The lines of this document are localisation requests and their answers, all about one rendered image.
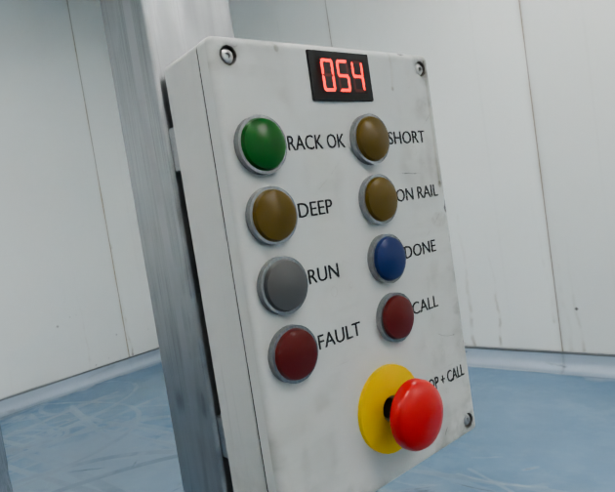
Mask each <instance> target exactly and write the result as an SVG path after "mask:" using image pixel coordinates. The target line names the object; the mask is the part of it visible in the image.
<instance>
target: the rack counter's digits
mask: <svg viewBox="0 0 615 492"><path fill-rule="evenodd" d="M318 64H319V71H320V77H321V84H322V91H323V93H347V94H368V93H367V86H366V79H365V72H364V65H363V60H354V59H341V58H329V57H318Z"/></svg>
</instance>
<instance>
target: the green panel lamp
mask: <svg viewBox="0 0 615 492"><path fill-rule="evenodd" d="M241 147H242V151H243V153H244V156H245V157H246V159H247V160H248V162H249V163H250V164H251V165H252V166H254V167H255V168H257V169H259V170H262V171H271V170H273V169H275V168H276V167H277V166H278V165H279V164H280V163H281V162H282V160H283V158H284V156H285V152H286V142H285V139H284V136H283V133H282V132H281V130H280V128H279V127H278V126H277V125H276V124H275V123H274V122H272V121H270V120H268V119H265V118H261V117H258V118H254V119H251V120H250V121H249V122H247V124H246V125H245V126H244V128H243V130H242V134H241Z"/></svg>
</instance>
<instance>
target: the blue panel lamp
mask: <svg viewBox="0 0 615 492"><path fill-rule="evenodd" d="M374 264H375V268H376V270H377V272H378V273H379V275H380V276H381V277H382V278H383V279H385V280H386V281H393V280H394V279H396V278H398V277H399V276H400V275H401V274H402V272H403V271H404V268H405V264H406V255H405V251H404V248H403V246H402V244H401V243H400V242H399V241H398V240H397V239H395V238H393V237H391V236H386V237H383V238H382V239H381V240H380V241H379V242H378V244H377V246H376V249H375V253H374Z"/></svg>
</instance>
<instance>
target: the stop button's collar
mask: <svg viewBox="0 0 615 492"><path fill-rule="evenodd" d="M460 369H461V375H459V372H458V366H457V374H458V377H457V374H456V371H455V368H453V378H452V379H451V380H449V378H448V374H449V372H450V371H451V370H449V371H448V372H447V379H448V381H449V382H452V381H454V376H456V378H459V377H461V376H463V375H465V373H463V374H462V367H461V364H460ZM451 372H452V371H451ZM454 372H455V374H454ZM436 378H437V381H436ZM410 379H414V376H413V375H412V373H411V372H410V371H409V370H408V369H407V368H405V367H403V366H401V365H397V364H386V365H383V366H381V367H379V368H378V369H376V370H375V371H374V372H373V373H372V374H371V375H370V377H369V378H368V380H367V381H366V383H365V385H364V387H363V389H362V392H361V395H360V397H359V402H358V413H357V417H358V425H359V429H360V432H361V435H362V437H363V439H364V441H365V442H366V444H367V445H368V446H369V447H370V448H371V449H373V450H374V451H377V452H379V453H383V454H391V453H395V452H397V451H399V450H400V449H401V448H402V447H400V446H399V445H398V444H397V443H396V441H395V439H394V438H393V435H392V433H391V428H390V422H388V421H387V420H386V419H385V416H384V404H385V402H386V400H387V398H388V397H389V396H391V395H393V396H395V394H396V392H397V390H398V389H399V388H400V387H401V385H402V384H404V383H405V382H406V381H408V380H410ZM431 381H433V385H434V381H435V387H436V388H437V385H436V384H437V383H438V377H434V380H433V379H430V382H431Z"/></svg>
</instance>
